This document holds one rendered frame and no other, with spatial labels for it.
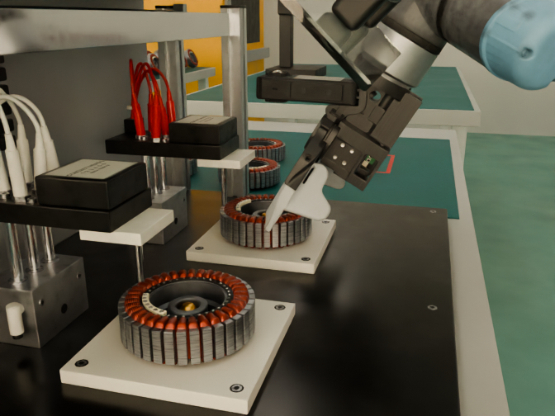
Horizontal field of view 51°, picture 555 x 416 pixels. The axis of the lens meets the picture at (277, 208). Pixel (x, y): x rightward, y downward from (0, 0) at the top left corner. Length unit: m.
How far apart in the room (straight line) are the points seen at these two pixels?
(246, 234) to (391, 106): 0.21
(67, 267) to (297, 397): 0.24
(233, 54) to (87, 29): 0.39
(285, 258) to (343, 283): 0.07
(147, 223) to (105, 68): 0.41
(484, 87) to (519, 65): 5.25
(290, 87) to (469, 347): 0.32
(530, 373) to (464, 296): 1.34
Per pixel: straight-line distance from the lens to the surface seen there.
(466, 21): 0.56
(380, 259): 0.68
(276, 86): 0.64
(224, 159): 0.67
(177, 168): 0.92
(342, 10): 0.32
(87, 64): 0.81
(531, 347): 2.13
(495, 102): 5.80
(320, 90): 0.63
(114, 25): 0.55
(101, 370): 0.47
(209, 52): 4.15
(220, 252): 0.66
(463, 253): 0.78
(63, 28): 0.49
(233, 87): 0.87
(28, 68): 0.71
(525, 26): 0.52
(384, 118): 0.63
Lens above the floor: 1.04
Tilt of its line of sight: 18 degrees down
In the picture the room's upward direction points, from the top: straight up
